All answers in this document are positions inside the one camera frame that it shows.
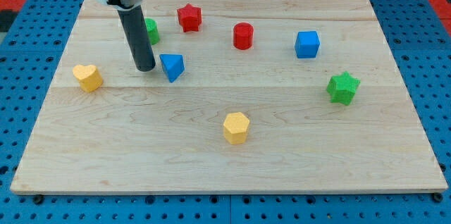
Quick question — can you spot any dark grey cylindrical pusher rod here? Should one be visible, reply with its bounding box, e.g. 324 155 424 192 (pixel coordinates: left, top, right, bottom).
118 6 156 72

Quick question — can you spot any green cylinder block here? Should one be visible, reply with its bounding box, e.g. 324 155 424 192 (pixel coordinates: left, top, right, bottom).
144 18 160 44

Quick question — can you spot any red star block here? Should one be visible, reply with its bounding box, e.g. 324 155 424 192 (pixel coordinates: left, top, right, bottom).
177 4 202 32

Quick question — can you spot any blue triangular prism block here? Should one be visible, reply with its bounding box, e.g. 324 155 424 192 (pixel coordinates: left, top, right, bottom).
159 54 185 82

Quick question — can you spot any yellow heart block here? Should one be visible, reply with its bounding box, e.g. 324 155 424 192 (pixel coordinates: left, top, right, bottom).
73 65 103 92

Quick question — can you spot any red cylinder block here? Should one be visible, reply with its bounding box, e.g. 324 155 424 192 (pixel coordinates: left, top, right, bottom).
233 23 254 50

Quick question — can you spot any light wooden board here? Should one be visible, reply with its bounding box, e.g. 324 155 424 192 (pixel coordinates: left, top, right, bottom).
11 0 448 195

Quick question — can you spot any yellow hexagon block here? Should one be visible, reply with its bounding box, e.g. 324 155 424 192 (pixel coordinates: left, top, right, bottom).
223 112 250 144

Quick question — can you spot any blue cube block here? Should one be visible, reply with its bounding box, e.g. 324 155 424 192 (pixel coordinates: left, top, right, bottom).
295 31 320 58

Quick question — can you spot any green star block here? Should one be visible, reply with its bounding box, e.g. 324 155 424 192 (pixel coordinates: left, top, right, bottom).
326 71 361 106

